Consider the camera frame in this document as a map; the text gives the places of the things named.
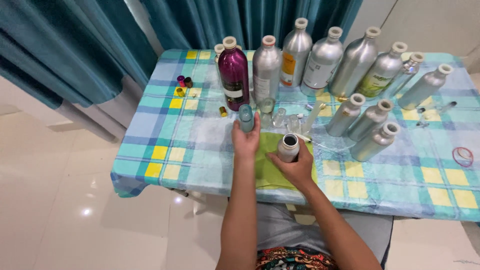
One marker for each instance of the person's right hand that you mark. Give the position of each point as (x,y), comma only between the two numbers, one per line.
(298,170)

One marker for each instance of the person's left hand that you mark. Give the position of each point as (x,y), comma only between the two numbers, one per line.
(245,144)

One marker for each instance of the small aluminium bottle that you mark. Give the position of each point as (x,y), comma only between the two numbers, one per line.
(288,148)

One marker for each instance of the small blue glass bottle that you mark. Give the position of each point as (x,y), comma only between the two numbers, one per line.
(246,116)

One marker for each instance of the green cloth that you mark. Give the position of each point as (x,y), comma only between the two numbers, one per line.
(268,172)

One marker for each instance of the syringe with needle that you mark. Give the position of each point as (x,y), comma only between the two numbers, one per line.
(305,138)

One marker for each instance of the gold bottle cap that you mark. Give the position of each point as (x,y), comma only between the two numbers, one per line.
(223,111)
(180,92)

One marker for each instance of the clear glass vial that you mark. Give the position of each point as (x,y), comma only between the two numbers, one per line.
(267,107)
(293,123)
(279,117)

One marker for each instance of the blue yellow checked tablecloth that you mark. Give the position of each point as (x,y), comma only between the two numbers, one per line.
(195,150)

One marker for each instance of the tall clear plastic cylinder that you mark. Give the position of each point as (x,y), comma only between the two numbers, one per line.
(312,116)

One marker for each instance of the person's grey shirt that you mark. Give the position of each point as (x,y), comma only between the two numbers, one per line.
(292,228)

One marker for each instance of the purple metal bottle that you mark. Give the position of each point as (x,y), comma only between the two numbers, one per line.
(234,75)

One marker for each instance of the small gold cap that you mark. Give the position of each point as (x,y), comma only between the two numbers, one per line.
(342,99)

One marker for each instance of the dark brown bottle cap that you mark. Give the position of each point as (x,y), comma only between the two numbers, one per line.
(188,82)

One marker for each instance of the person's patterned shorts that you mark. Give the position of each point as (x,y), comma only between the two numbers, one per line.
(292,259)

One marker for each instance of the group of silver capped bottles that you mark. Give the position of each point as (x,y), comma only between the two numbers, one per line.
(322,63)

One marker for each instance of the small black cap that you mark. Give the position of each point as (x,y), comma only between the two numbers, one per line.
(421,110)

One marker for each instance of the slim clear vial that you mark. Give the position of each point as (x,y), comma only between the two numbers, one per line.
(447,107)

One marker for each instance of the teal curtain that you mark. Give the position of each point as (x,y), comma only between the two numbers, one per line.
(67,48)

